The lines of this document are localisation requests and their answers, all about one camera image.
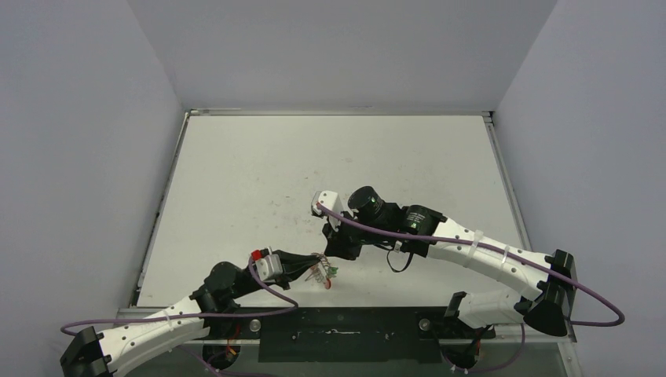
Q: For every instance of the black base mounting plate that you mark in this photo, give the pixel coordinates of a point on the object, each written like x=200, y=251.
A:
x=349, y=334

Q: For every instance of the aluminium table frame rail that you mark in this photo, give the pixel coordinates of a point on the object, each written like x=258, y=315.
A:
x=512, y=192

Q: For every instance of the metal keyring with red grip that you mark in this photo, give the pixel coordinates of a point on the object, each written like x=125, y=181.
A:
x=318, y=272

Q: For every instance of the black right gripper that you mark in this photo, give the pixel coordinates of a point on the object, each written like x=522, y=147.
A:
x=338, y=246

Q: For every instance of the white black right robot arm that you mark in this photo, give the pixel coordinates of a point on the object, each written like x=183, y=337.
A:
x=430, y=234

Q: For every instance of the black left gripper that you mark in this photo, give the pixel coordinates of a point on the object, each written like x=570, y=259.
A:
x=294, y=264

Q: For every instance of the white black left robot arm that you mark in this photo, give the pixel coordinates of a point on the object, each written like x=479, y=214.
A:
x=131, y=342

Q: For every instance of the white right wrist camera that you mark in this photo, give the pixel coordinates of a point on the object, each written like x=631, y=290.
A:
x=327, y=204

